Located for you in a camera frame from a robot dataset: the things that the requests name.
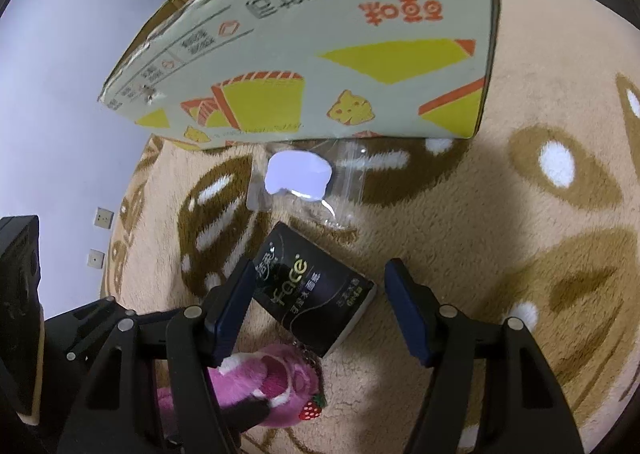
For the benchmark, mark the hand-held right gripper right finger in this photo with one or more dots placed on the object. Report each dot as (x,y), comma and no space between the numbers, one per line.
(410,314)

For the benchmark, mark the black tissue pack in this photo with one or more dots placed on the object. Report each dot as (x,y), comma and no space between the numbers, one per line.
(310,294)

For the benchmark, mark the beige butterfly pattern blanket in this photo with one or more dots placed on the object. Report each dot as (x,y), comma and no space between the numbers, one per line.
(475,234)

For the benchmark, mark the white wall outlet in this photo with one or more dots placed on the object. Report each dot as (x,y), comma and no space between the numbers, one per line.
(95,258)
(104,216)

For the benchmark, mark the clear bag with white pad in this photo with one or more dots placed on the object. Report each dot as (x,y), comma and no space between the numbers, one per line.
(300,174)

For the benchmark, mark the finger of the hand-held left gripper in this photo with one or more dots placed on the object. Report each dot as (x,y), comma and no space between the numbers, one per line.
(247,414)
(95,329)

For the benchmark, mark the printed cardboard box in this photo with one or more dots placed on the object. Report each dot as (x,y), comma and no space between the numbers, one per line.
(300,59)

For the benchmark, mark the pink bear plush toy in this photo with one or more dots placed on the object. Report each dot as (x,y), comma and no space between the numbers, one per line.
(285,379)

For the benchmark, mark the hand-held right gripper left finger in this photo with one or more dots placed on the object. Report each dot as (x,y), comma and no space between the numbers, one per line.
(235,314)

